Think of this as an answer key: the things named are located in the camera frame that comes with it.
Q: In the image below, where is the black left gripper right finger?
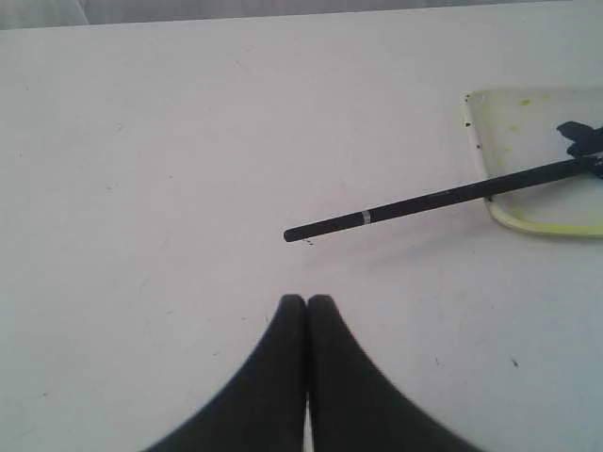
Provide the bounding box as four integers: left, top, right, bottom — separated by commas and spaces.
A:
307, 295, 476, 451

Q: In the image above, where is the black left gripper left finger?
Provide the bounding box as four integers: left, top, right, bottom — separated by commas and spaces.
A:
149, 295, 307, 451

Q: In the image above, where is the thin black paintbrush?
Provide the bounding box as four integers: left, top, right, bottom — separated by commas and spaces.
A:
284, 155, 581, 242

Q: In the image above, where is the white paint tray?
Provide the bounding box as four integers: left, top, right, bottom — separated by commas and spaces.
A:
464, 86, 602, 237

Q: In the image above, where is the dark blue paint blob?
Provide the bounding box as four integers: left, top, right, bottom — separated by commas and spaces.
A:
556, 121, 602, 180

